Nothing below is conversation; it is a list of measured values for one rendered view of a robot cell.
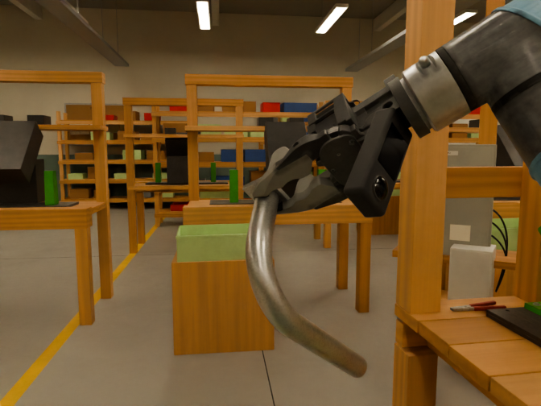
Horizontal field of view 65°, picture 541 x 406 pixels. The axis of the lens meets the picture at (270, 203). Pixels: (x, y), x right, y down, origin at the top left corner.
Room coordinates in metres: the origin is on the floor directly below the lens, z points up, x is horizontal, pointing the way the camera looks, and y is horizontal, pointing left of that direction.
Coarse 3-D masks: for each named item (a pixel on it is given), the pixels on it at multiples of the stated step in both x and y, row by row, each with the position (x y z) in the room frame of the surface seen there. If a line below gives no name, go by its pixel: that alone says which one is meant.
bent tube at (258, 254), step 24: (264, 216) 0.50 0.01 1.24; (264, 240) 0.47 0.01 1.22; (264, 264) 0.46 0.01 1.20; (264, 288) 0.45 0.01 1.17; (264, 312) 0.45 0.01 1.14; (288, 312) 0.45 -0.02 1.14; (288, 336) 0.46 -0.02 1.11; (312, 336) 0.47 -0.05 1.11; (336, 360) 0.50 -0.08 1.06; (360, 360) 0.53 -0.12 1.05
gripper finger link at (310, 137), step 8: (304, 136) 0.48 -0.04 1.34; (312, 136) 0.48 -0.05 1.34; (320, 136) 0.47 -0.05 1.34; (328, 136) 0.48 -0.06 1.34; (296, 144) 0.49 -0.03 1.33; (304, 144) 0.47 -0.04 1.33; (312, 144) 0.47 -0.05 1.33; (320, 144) 0.47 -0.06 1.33; (288, 152) 0.49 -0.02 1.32; (296, 152) 0.48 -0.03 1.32; (304, 152) 0.48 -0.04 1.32; (312, 152) 0.48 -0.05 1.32; (280, 160) 0.50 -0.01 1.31; (288, 160) 0.48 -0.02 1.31; (280, 168) 0.49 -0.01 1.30
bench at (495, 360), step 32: (416, 320) 1.08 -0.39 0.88; (448, 320) 1.08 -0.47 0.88; (480, 320) 1.08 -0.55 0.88; (416, 352) 1.14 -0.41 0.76; (448, 352) 0.94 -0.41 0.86; (480, 352) 0.90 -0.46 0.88; (512, 352) 0.90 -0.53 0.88; (416, 384) 1.12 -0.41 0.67; (480, 384) 0.82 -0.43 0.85; (512, 384) 0.77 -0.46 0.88
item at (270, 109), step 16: (160, 112) 7.41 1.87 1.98; (176, 112) 7.44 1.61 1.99; (208, 112) 7.55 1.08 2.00; (224, 112) 7.59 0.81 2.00; (256, 112) 7.65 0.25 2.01; (272, 112) 7.69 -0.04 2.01; (288, 112) 7.72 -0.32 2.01; (304, 112) 7.79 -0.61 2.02; (176, 128) 7.55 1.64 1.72; (160, 144) 7.92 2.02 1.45; (160, 160) 7.87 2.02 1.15; (208, 160) 7.62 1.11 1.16; (224, 160) 7.63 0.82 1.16; (256, 160) 7.68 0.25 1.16; (224, 176) 8.03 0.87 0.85; (256, 176) 7.72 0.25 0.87; (160, 192) 7.41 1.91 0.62; (176, 192) 7.44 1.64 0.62; (160, 208) 7.86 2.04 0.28; (176, 208) 7.54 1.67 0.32
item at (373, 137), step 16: (384, 112) 0.46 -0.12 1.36; (384, 128) 0.44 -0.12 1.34; (400, 128) 0.46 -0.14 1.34; (368, 144) 0.44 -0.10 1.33; (384, 144) 0.43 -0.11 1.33; (400, 144) 0.46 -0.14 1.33; (368, 160) 0.42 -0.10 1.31; (384, 160) 0.43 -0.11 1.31; (400, 160) 0.45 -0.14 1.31; (352, 176) 0.42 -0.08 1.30; (368, 176) 0.41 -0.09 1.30; (384, 176) 0.43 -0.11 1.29; (352, 192) 0.41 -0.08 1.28; (368, 192) 0.40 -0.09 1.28; (384, 192) 0.41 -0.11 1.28; (368, 208) 0.41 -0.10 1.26; (384, 208) 0.42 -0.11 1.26
